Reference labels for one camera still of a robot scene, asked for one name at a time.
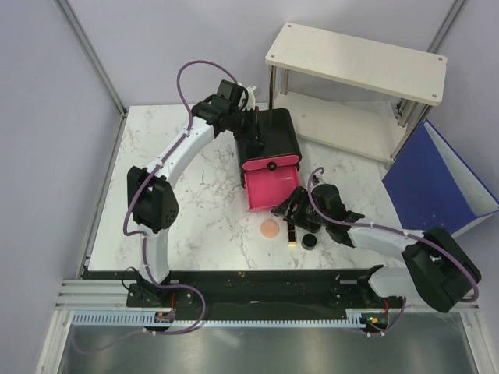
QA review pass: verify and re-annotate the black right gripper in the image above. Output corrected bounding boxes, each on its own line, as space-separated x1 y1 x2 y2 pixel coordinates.
271 185 330 230

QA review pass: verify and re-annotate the gold black lipstick case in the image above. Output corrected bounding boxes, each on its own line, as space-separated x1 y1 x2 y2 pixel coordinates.
287 223 296 246

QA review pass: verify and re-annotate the blue binder folder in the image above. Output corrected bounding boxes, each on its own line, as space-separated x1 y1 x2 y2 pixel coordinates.
382 121 498 237

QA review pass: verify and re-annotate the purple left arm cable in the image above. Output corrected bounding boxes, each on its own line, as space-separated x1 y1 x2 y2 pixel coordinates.
72 59 239 355

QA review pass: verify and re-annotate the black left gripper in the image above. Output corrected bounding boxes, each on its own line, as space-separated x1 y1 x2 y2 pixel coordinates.
229 108 265 147

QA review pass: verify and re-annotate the peach makeup sponge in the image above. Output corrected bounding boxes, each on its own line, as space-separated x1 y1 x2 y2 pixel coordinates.
260 220 280 238

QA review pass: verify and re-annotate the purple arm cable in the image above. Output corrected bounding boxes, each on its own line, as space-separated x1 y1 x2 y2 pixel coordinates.
72 59 239 355
307 168 481 338

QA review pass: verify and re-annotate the black drawer cabinet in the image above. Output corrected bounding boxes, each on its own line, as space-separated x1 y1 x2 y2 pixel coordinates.
235 108 302 186

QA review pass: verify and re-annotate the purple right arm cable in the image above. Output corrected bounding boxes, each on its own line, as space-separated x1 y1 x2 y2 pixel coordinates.
307 168 481 338

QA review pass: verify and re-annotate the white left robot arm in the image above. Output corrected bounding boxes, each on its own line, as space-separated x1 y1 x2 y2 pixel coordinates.
122 109 253 306

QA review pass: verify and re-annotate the black round jar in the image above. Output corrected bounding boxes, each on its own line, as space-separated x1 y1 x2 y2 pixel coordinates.
301 233 317 251

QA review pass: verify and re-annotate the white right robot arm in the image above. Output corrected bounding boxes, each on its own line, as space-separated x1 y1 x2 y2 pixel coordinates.
271 184 482 312

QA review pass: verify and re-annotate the white two-tier shelf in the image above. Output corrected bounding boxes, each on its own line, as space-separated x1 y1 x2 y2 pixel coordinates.
265 23 448 168

